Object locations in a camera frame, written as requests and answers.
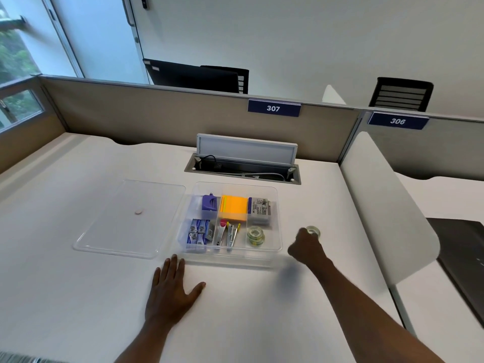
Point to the clear plastic tray lid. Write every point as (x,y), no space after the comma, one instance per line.
(113,230)

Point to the blue desk number sign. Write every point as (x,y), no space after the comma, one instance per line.
(273,108)
(397,121)

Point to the black slatted office chair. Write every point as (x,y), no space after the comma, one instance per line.
(402,93)

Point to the small blue staple box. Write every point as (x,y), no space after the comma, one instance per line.
(191,237)
(202,237)
(204,225)
(193,224)

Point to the person's left forearm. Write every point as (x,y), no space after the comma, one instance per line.
(145,345)

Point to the person's left hand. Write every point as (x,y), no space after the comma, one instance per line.
(168,298)

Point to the black computer monitor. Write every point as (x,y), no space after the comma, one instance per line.
(189,73)

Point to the person's left little finger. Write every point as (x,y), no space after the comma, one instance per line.
(156,279)

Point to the beige side desk partition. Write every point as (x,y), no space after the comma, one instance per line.
(26,136)

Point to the clear tape roll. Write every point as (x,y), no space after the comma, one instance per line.
(256,236)
(314,230)

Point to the short beige desk partition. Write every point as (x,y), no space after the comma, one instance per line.
(435,151)

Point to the white curved desk divider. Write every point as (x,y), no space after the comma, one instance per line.
(389,223)

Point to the clear plastic organizer tray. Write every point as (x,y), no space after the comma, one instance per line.
(274,223)

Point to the person's right fingers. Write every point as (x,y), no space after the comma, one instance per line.
(303,233)

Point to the person's left middle finger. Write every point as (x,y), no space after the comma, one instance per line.
(173,267)

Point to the person's right hand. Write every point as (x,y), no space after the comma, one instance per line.
(308,249)

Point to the orange sticky note pad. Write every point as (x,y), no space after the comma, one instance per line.
(233,208)

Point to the black desk mat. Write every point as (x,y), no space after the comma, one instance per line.
(463,249)

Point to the person's left thumb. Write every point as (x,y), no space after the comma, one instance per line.
(196,291)

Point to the glass window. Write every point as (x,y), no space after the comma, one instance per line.
(17,71)

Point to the long beige desk partition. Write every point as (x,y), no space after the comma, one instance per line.
(170,113)

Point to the white labelled staple box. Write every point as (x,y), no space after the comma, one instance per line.
(260,210)

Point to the person's right forearm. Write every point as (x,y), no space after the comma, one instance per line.
(370,321)

